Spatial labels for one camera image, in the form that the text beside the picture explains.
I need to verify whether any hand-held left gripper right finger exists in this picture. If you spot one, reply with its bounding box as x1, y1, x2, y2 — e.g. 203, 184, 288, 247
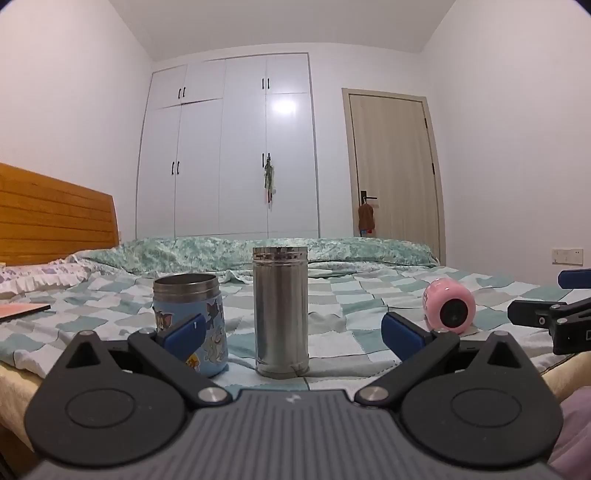
354, 311, 542, 409

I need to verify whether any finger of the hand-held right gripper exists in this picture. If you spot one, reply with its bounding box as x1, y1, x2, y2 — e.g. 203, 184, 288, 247
557, 269, 591, 290
507, 300, 591, 355

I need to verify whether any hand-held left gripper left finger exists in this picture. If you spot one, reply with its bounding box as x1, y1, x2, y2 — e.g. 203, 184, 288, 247
44, 313, 233, 409

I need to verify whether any pink cup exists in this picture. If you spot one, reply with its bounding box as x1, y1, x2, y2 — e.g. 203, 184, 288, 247
423, 278, 476, 333

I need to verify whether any blue cartoon print cup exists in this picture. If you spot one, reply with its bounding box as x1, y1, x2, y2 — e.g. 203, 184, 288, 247
153, 273, 230, 378

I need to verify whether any stainless steel cup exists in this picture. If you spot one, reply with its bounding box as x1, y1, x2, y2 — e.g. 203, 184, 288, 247
252, 246, 310, 380

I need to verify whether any yellow mattress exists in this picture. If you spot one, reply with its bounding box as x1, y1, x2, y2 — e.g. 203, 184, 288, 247
540, 356, 591, 403

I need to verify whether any checkered bed sheet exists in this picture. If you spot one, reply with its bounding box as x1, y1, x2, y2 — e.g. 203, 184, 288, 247
0, 264, 591, 385

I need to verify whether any green floral quilt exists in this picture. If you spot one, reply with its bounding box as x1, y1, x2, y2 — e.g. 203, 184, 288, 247
68, 236, 440, 283

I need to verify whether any brown hanging bag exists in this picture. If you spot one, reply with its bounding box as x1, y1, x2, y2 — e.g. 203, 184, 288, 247
358, 202, 376, 237

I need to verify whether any pink cloth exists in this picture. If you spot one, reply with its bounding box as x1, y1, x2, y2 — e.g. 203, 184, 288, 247
549, 386, 591, 480

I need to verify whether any floral pillow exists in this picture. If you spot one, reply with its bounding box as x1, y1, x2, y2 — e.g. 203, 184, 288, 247
0, 261, 91, 300

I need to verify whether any red book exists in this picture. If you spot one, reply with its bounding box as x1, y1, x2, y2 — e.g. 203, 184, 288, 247
0, 302, 52, 324

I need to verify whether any beige wooden door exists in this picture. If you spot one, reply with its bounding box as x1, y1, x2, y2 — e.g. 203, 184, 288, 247
342, 87, 447, 267

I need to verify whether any wooden headboard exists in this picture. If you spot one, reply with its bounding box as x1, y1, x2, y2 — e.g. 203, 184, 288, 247
0, 162, 120, 267

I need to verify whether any hanging ornament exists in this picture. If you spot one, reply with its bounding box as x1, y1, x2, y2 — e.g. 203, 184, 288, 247
263, 156, 277, 204

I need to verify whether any white wardrobe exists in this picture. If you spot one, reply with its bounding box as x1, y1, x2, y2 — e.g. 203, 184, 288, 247
135, 52, 321, 240

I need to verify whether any wall socket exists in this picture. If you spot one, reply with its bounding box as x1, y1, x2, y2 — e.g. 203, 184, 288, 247
551, 248, 585, 267

